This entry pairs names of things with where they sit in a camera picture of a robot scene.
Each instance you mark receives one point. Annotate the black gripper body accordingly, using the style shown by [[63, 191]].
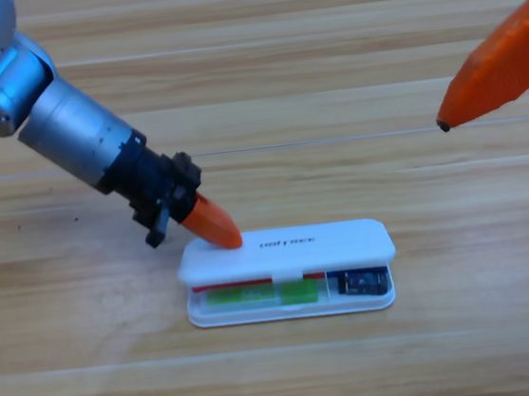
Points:
[[153, 182]]

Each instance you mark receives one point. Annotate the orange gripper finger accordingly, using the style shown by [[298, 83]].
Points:
[[503, 65], [212, 225]]

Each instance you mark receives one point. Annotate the white Unitree pencil case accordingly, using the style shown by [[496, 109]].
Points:
[[327, 245]]

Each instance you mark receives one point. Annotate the dark blue eraser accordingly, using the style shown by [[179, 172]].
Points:
[[362, 283]]

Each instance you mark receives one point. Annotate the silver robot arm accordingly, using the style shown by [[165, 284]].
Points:
[[70, 124]]

